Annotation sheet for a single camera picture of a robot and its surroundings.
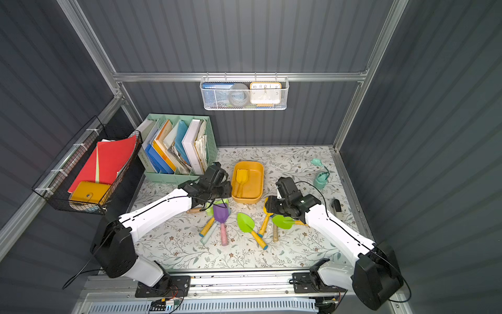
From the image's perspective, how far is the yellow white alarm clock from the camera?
2.91ft

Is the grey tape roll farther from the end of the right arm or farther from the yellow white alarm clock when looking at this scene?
the end of the right arm

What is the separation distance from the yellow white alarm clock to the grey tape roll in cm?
2
